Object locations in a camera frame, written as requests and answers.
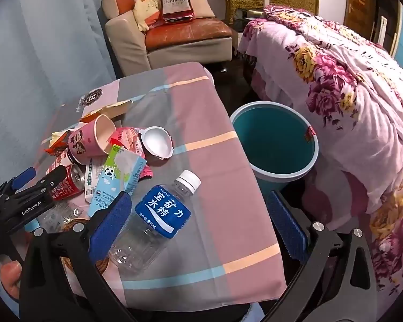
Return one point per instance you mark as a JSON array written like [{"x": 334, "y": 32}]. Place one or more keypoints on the brown round container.
[{"x": 103, "y": 265}]

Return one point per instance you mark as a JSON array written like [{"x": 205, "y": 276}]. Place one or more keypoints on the cream cake wrapper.
[{"x": 114, "y": 109}]

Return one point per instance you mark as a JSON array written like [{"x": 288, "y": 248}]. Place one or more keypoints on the white plastic lid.
[{"x": 156, "y": 142}]

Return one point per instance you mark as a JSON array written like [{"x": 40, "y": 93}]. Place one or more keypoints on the wooden door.
[{"x": 359, "y": 0}]

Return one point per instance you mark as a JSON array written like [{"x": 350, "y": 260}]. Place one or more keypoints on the pink floral bedspread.
[{"x": 349, "y": 73}]

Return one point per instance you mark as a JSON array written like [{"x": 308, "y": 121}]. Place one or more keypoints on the teal trash bin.
[{"x": 272, "y": 141}]

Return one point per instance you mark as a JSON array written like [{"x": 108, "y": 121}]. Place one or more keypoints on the clear plastic water bottle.
[{"x": 164, "y": 208}]

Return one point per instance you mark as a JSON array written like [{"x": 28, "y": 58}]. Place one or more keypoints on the beige cushion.
[{"x": 205, "y": 6}]

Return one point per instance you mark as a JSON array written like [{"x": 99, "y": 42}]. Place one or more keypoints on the orange snack wrapper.
[{"x": 55, "y": 148}]

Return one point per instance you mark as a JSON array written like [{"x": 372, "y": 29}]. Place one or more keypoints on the clear plastic bag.
[{"x": 58, "y": 214}]

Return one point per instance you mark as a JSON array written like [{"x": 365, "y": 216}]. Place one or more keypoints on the blue green milk carton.
[{"x": 110, "y": 174}]

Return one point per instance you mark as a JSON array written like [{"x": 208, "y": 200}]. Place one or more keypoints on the pale yellow cloth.
[{"x": 144, "y": 10}]

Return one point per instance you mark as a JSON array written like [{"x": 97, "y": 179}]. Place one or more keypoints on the person's left hand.
[{"x": 11, "y": 275}]

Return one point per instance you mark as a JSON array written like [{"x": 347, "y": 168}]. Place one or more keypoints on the red soda can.
[{"x": 70, "y": 182}]

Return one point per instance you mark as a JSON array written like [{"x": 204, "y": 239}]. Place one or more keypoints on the black side table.
[{"x": 243, "y": 23}]

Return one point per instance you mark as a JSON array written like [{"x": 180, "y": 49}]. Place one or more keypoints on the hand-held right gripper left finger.
[{"x": 110, "y": 223}]

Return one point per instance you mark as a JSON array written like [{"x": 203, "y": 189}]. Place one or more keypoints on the beige and brown sofa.
[{"x": 188, "y": 30}]

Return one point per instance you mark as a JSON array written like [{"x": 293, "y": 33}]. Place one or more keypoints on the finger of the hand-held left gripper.
[
  {"x": 23, "y": 176},
  {"x": 52, "y": 179}
]

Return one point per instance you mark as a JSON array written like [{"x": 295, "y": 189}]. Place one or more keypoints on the pink paper cup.
[{"x": 84, "y": 141}]

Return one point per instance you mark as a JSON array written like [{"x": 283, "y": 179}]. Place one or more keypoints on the pink snack wrapper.
[{"x": 129, "y": 139}]

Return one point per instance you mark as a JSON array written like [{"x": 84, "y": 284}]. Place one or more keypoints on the red white snack bag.
[{"x": 176, "y": 3}]

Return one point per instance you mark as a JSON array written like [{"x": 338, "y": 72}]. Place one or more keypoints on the checked tablecloth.
[{"x": 201, "y": 124}]

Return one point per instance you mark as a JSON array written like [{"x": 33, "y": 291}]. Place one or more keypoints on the white pole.
[{"x": 383, "y": 30}]

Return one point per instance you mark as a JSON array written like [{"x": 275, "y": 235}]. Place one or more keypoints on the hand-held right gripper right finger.
[{"x": 287, "y": 228}]

